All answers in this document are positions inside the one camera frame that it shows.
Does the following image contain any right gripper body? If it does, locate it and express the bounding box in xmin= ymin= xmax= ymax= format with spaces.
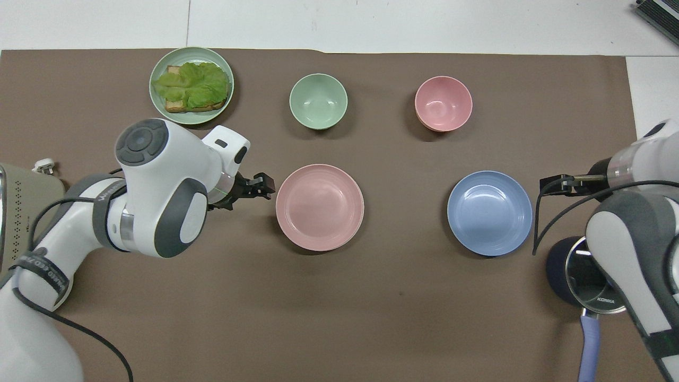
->
xmin=573 ymin=159 xmax=611 ymax=202

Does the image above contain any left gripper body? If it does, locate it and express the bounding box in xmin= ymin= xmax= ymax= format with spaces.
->
xmin=210 ymin=171 xmax=260 ymax=211

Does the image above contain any pink plate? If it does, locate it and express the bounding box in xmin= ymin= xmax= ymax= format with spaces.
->
xmin=275 ymin=163 xmax=365 ymax=253

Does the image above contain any toast slice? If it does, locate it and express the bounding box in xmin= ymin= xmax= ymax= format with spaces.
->
xmin=164 ymin=65 xmax=229 ymax=114

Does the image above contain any glass pot lid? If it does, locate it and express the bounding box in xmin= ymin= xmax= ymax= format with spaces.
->
xmin=564 ymin=237 xmax=632 ymax=317

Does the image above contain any blue plate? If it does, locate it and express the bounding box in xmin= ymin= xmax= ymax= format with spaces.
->
xmin=447 ymin=170 xmax=533 ymax=257

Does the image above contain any green lettuce leaf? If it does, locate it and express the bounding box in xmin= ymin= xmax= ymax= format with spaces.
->
xmin=152 ymin=62 xmax=232 ymax=109

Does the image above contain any green bowl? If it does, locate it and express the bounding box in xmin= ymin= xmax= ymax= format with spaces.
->
xmin=289 ymin=73 xmax=349 ymax=131

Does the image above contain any green plate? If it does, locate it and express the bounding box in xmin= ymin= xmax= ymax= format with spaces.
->
xmin=149 ymin=47 xmax=235 ymax=126

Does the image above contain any pink bowl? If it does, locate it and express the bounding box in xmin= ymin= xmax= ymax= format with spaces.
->
xmin=414 ymin=75 xmax=473 ymax=133

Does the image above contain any dark grey device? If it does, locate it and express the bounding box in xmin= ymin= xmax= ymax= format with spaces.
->
xmin=635 ymin=0 xmax=679 ymax=31

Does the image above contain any beige perforated appliance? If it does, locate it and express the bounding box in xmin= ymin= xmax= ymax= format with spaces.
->
xmin=0 ymin=163 xmax=65 ymax=272

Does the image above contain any black cable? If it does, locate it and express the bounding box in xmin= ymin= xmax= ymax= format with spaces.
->
xmin=532 ymin=177 xmax=679 ymax=256
xmin=11 ymin=169 xmax=134 ymax=382

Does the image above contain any dark blue pot, lavender handle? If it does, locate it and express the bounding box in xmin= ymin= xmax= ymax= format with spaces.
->
xmin=546 ymin=236 xmax=632 ymax=382

